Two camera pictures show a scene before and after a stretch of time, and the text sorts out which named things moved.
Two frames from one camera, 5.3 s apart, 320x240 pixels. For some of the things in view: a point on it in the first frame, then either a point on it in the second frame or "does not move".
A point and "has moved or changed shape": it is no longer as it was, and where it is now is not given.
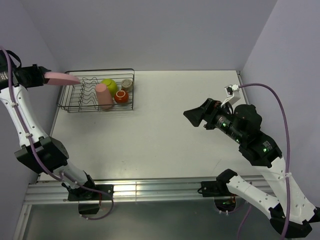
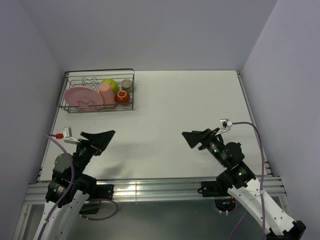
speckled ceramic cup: (127, 84) does not move
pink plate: (59, 78) to (83, 97)
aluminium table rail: (130, 190) does not move
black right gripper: (207, 111) to (193, 137)
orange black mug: (121, 96) does not move
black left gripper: (37, 71) to (97, 142)
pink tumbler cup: (105, 99) has moved or changed shape
